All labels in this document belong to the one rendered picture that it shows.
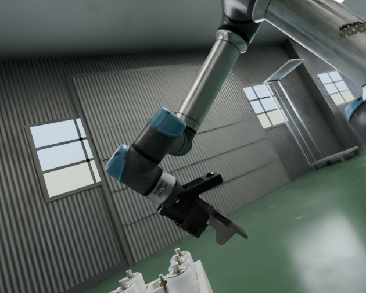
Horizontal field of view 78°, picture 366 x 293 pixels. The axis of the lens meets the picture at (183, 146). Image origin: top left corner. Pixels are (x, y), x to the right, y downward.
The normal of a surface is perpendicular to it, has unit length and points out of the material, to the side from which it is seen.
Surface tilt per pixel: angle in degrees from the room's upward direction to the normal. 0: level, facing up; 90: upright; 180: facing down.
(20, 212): 90
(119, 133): 90
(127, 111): 90
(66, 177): 90
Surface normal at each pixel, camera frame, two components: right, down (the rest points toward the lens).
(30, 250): 0.37, -0.36
